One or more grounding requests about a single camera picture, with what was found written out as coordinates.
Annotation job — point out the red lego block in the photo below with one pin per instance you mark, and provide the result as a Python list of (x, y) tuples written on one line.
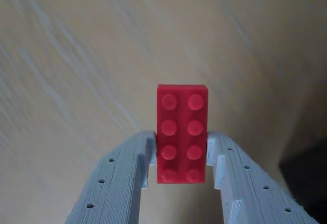
[(181, 132)]

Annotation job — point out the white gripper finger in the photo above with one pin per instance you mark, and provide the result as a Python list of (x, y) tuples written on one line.
[(120, 183), (250, 196)]

